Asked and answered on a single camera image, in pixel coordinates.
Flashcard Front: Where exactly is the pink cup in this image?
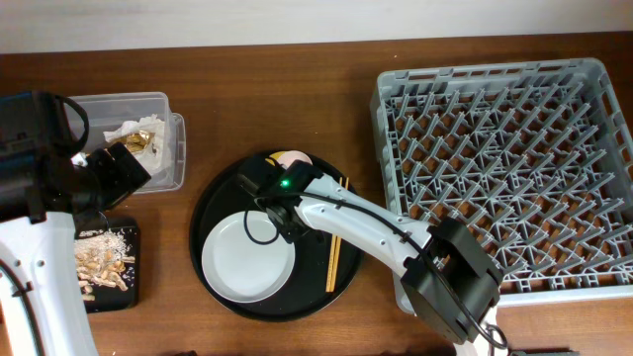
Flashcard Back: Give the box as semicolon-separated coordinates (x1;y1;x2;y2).
277;150;313;168

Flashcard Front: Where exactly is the gold foil wrapper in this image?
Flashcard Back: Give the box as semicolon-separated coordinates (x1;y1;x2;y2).
112;131;155;153

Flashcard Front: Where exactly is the white tissue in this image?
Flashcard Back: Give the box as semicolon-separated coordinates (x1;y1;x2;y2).
103;114;169;175

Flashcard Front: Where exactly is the grey round plate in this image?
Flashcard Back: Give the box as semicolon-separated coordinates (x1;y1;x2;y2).
201;212;296;304

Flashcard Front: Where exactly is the food scraps and rice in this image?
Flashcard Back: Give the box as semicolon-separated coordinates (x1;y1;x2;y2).
74;229;136;302

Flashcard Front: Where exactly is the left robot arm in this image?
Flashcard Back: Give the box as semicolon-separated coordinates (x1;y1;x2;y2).
1;91;150;355

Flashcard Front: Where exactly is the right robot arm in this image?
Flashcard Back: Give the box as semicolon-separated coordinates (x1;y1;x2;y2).
237;155;509;355

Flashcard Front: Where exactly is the grey plastic dishwasher rack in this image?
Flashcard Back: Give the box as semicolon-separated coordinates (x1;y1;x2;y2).
370;58;632;307

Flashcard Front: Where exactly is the clear plastic bin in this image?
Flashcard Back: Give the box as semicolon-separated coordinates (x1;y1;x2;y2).
72;92;186;194

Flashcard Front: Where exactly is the wooden chopstick left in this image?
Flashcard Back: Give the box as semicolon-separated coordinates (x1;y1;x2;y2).
324;177;345;294

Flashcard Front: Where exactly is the wooden chopstick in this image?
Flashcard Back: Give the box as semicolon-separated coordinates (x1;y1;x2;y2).
327;177;351;294
324;177;345;294

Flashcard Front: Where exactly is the black rectangular tray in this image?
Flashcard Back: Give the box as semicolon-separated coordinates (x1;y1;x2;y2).
74;216;140;313

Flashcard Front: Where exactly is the wooden chopstick right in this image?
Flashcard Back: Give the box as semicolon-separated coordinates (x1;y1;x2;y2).
327;177;351;294

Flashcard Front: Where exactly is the round black serving tray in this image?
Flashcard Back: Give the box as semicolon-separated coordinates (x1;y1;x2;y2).
189;160;364;322

